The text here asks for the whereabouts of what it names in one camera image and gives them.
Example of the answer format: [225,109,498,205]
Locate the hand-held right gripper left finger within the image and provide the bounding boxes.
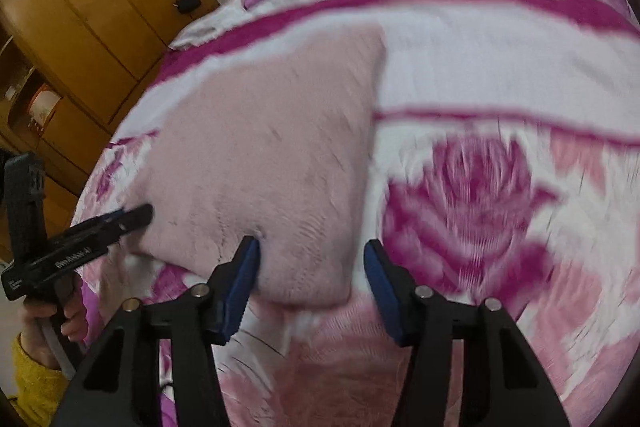
[50,235,261,427]

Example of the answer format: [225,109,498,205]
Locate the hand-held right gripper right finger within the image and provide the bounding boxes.
[363,239,571,427]

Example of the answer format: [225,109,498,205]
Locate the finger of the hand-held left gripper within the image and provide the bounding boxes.
[65,204,154,249]

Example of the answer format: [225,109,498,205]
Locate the pink knit sweater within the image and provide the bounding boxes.
[125,26,389,309]

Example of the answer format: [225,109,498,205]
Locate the person's left hand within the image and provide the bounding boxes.
[19,276,89,369]

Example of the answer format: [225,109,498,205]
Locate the orange and white container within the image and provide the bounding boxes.
[27,84,64,128]

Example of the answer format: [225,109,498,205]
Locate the wooden wardrobe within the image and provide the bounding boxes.
[0,0,222,268]

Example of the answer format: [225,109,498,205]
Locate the floral pink bedspread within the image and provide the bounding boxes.
[70,0,640,427]

